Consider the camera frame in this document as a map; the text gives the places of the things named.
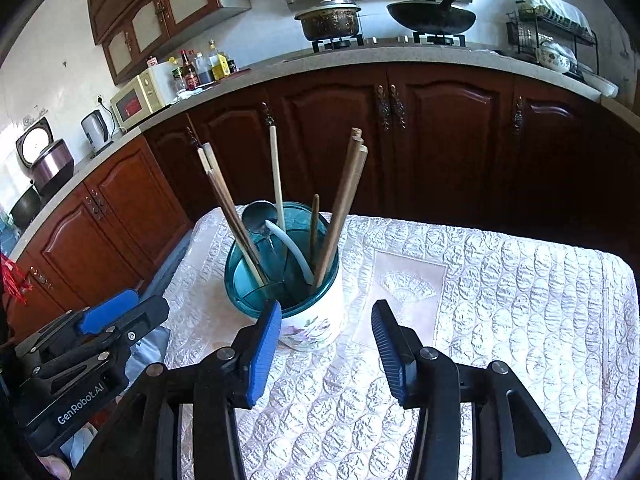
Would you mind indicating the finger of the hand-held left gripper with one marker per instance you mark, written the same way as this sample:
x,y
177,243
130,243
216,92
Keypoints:
x,y
145,317
107,310

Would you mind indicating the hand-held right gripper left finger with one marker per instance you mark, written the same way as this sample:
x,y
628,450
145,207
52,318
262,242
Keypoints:
x,y
265,355

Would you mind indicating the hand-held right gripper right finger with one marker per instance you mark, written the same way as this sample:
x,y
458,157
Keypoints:
x,y
390,350

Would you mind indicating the white floral utensil holder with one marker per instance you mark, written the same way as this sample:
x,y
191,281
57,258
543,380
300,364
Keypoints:
x,y
310,310

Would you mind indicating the dark wooden chopstick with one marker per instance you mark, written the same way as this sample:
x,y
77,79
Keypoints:
x,y
314,225

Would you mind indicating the light round wooden chopstick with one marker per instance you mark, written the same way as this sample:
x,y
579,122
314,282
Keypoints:
x,y
276,175

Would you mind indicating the person's left hand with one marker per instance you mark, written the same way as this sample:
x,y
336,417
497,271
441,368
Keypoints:
x,y
55,467

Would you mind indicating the red tassel ornament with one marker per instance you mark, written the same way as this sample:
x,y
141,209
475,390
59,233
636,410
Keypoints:
x,y
12,275

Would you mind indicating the pale plastic spoon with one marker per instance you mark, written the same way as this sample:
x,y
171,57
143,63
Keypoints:
x,y
300,260

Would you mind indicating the white quilted tablecloth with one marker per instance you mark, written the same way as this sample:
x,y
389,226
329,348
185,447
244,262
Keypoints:
x,y
475,285

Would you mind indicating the dark round pot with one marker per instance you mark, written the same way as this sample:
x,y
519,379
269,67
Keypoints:
x,y
25,205

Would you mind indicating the metal spoon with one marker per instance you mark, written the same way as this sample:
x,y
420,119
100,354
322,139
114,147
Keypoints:
x,y
256,215

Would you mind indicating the rice cooker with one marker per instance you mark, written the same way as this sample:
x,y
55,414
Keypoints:
x,y
50,165

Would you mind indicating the white electric kettle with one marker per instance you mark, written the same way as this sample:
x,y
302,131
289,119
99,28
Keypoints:
x,y
95,132

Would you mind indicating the cream microwave oven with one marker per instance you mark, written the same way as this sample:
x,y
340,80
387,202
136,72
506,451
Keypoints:
x,y
135,102

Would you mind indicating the dark wooden base cabinet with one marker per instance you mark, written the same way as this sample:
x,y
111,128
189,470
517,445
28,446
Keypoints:
x,y
450,135

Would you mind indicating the white rag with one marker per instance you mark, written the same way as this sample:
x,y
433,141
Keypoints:
x,y
190,92

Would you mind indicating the white box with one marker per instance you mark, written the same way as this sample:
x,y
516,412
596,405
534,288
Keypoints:
x,y
162,80

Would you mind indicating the cluster of condiment bottles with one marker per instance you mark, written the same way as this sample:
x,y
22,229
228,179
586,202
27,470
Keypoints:
x,y
202,67

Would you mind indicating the grey stone countertop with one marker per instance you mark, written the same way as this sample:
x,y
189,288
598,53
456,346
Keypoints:
x,y
400,55

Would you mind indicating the gas stove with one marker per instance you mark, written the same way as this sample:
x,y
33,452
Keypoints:
x,y
380,40

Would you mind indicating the black wok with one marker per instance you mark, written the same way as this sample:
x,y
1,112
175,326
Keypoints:
x,y
430,20

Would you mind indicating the metal cooking pot with lid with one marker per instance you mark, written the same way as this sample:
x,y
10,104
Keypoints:
x,y
330,22

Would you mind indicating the floral ceramic bowl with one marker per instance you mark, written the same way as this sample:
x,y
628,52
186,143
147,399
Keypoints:
x,y
555,57

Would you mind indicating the white bowl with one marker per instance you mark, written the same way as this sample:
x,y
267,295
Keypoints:
x,y
600,85

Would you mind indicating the white plastic bag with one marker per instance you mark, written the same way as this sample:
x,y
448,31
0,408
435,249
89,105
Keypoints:
x,y
545,2

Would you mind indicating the white wall socket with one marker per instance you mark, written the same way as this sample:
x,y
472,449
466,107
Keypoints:
x,y
100,100

